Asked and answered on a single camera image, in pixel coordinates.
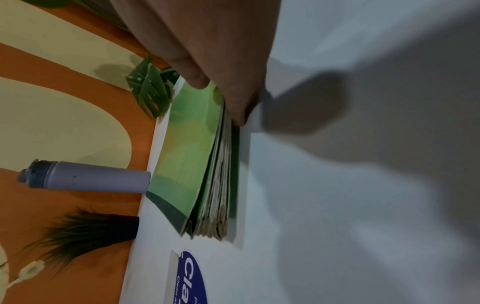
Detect person's right hand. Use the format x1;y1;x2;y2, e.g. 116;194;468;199
108;0;282;127

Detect green cover book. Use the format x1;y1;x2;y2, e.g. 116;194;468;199
145;79;242;242

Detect green monstera leaf plant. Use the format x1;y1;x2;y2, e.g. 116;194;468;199
125;55;181;120

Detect grey water bottle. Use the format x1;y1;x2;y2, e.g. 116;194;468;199
16;159;152;194

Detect grass plant in black pot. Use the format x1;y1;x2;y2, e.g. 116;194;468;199
21;207;141;269

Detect blue and white packet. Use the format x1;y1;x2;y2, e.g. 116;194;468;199
168;249;209;304

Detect white artificial flowers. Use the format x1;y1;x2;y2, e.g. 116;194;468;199
0;243;47;297

